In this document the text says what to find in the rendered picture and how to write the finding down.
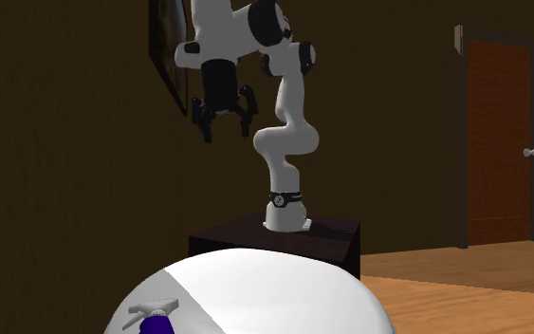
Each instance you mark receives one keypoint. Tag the dark framed wall picture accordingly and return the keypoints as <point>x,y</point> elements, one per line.
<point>170,46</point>

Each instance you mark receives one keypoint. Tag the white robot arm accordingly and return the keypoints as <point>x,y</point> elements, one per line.
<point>289,139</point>

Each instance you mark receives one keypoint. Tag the brown door with silver knob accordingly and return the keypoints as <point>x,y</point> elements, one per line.
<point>497,139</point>

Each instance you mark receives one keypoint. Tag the dark robot stand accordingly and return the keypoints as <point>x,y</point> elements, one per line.
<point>322,243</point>

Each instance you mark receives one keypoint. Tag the blue spray bottle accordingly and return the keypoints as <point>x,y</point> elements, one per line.
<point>154,321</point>

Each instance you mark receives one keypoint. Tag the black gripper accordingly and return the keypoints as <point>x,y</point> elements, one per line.
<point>219,85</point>

